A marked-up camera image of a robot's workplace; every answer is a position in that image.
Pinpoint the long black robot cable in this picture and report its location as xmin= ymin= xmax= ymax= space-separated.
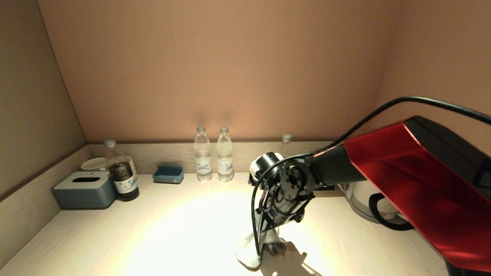
xmin=251 ymin=96 xmax=491 ymax=265

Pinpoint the short black cable loop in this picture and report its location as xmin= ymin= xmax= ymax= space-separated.
xmin=369 ymin=192 xmax=415 ymax=231

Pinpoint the blue-grey tissue box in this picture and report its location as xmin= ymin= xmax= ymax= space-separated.
xmin=53 ymin=171 xmax=117 ymax=210

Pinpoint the dark drink bottle, half full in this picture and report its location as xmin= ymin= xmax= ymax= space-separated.
xmin=104 ymin=140 xmax=140 ymax=202

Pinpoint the clear water bottle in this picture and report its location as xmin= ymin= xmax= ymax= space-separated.
xmin=194 ymin=126 xmax=213 ymax=181
xmin=217 ymin=127 xmax=234 ymax=182

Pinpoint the light blue cleaning cloth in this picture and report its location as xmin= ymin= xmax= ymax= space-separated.
xmin=235 ymin=227 xmax=287 ymax=269

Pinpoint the small blue plastic tray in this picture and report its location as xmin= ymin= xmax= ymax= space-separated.
xmin=153 ymin=165 xmax=184 ymax=185

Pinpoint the white electric kettle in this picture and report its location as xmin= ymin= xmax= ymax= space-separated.
xmin=343 ymin=180 xmax=404 ymax=223

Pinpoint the grey kettle base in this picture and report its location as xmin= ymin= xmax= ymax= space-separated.
xmin=347 ymin=207 xmax=386 ymax=224

